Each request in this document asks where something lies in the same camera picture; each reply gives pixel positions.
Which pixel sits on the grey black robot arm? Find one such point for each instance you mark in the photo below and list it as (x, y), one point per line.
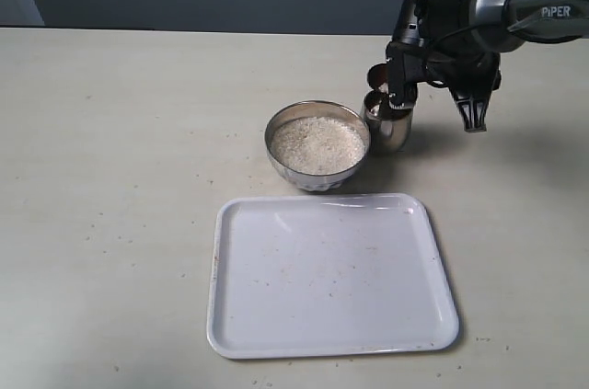
(458, 44)

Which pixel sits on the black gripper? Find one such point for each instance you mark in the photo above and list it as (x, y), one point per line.
(408, 66)

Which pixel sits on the steel bowl of rice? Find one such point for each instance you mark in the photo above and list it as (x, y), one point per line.
(316, 145)

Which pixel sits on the white rectangular plastic tray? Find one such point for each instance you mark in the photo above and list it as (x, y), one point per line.
(320, 276)

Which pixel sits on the dark brown wooden spoon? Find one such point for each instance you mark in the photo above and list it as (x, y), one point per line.
(377, 77)

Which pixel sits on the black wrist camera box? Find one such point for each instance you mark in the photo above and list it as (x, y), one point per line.
(407, 28)

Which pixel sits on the small steel cup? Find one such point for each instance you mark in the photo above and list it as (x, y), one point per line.
(389, 128)

